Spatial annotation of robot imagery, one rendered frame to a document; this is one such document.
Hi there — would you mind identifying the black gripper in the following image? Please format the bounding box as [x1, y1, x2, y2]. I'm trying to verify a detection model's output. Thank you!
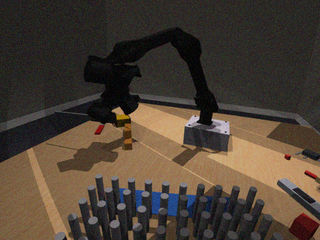
[87, 82, 129, 124]

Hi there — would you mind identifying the yellow block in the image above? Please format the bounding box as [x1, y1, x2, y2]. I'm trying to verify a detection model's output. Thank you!
[115, 114, 131, 128]

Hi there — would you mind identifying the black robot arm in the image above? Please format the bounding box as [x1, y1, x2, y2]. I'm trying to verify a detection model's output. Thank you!
[83, 26, 219, 126]

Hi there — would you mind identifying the red-handled screwdriver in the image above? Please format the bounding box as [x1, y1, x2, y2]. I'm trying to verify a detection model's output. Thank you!
[304, 170, 317, 179]

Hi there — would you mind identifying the blue flat strip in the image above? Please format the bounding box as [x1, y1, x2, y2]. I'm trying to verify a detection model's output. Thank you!
[119, 188, 236, 220]

